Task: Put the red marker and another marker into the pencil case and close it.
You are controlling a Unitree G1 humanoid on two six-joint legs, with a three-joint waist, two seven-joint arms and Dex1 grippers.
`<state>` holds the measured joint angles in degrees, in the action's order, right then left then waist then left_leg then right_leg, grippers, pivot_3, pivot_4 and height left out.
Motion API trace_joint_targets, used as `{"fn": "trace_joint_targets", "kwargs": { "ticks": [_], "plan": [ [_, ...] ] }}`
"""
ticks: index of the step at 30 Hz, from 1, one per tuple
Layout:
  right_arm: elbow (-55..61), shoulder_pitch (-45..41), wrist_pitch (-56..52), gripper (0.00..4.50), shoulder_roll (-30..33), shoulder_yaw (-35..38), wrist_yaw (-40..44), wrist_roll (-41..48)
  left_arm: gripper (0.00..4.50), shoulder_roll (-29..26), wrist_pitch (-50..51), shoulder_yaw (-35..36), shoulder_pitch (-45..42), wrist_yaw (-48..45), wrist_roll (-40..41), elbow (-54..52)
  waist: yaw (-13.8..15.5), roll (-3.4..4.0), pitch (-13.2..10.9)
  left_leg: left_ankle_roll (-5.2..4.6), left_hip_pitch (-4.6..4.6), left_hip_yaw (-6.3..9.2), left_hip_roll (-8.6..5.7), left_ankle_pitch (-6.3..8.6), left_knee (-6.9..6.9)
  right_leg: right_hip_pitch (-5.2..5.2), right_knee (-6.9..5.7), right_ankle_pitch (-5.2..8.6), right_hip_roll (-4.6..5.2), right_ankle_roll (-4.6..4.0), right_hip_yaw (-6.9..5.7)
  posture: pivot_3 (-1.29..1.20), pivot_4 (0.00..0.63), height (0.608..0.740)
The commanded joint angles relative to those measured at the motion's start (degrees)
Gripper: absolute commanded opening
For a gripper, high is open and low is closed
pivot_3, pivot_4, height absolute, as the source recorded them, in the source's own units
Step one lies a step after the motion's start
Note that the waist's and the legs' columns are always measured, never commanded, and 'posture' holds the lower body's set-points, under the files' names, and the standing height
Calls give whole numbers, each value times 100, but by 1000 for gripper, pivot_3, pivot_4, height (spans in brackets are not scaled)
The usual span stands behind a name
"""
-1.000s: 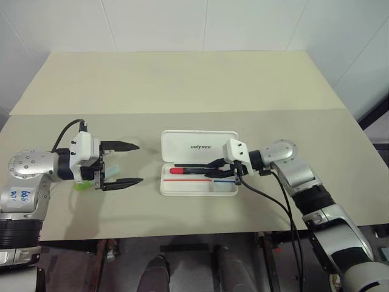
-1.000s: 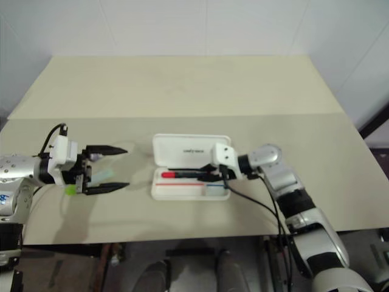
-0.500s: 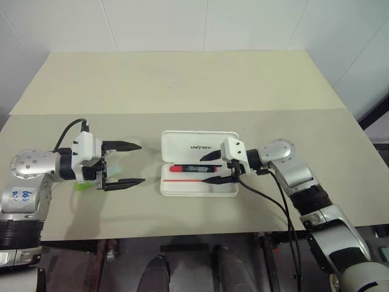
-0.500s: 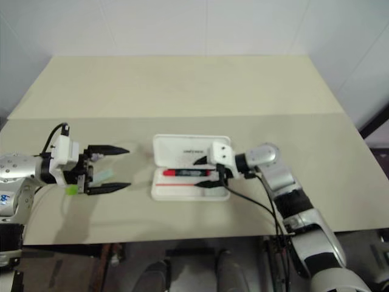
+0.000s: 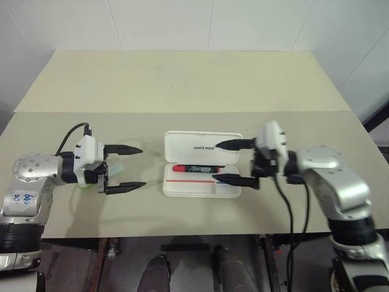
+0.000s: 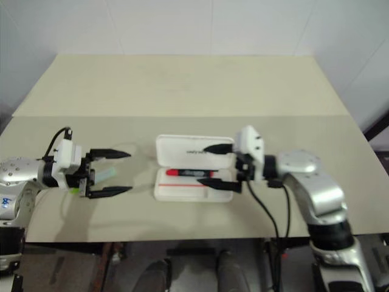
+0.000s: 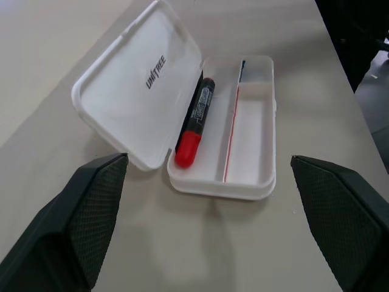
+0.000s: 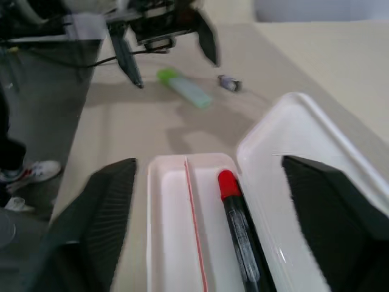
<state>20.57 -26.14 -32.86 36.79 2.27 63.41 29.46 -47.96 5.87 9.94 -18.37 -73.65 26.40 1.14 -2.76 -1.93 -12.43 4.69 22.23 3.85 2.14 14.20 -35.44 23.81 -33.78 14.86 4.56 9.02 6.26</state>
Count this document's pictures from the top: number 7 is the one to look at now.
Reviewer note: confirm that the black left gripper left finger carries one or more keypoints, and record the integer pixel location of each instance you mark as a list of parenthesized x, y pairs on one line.
[(64, 225)]

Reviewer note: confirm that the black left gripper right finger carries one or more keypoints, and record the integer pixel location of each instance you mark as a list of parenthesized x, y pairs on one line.
[(343, 225)]

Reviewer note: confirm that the red whiteboard marker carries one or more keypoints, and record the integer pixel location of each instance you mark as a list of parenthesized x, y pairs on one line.
[(196, 124)]

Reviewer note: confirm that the white plastic pencil case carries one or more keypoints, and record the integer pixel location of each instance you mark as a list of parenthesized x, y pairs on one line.
[(194, 121)]

